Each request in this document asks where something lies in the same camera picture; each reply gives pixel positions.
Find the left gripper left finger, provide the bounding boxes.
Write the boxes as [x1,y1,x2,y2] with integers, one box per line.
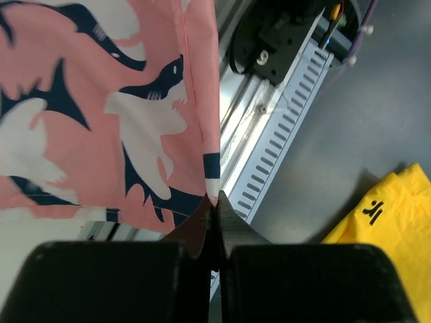
[1,198,213,322]

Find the yellow cloth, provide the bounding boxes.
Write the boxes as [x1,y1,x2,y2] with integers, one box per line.
[323,163,430,322]

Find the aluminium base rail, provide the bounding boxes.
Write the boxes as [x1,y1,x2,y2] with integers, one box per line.
[77,0,324,243]

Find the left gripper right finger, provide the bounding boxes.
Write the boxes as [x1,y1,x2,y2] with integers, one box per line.
[215,193,418,322]

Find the slotted cable duct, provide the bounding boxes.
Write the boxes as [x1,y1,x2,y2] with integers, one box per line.
[208,43,336,300]

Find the pink shark print shorts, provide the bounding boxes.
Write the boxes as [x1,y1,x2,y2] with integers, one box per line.
[1,1,220,233]

